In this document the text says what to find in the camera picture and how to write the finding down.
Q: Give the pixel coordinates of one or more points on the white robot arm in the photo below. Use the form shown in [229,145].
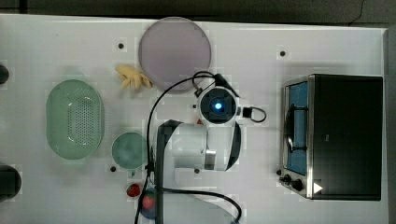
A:
[212,145]

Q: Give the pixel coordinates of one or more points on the silver black toaster oven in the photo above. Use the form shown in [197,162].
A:
[332,137]

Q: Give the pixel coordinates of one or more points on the grey round plate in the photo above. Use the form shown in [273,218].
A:
[172,49]

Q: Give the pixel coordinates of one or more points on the yellow plush banana bunch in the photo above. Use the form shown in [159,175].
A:
[132,77]

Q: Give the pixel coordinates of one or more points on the green mug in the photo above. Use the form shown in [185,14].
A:
[129,151]

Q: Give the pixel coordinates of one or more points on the plush strawberry in bowl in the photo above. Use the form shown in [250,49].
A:
[149,200]

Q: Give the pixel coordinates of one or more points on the plush strawberry on table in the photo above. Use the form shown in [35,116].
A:
[133,190]

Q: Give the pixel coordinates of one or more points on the blue bowl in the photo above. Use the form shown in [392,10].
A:
[149,214]

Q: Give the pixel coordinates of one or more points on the green oval colander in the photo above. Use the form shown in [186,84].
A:
[75,119]

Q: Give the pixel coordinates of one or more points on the black round base upper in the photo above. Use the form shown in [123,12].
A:
[4,74]

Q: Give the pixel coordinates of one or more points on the black round base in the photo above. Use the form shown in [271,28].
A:
[4,74]
[10,182]

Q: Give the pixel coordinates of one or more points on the black round base lower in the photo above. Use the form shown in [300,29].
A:
[10,182]

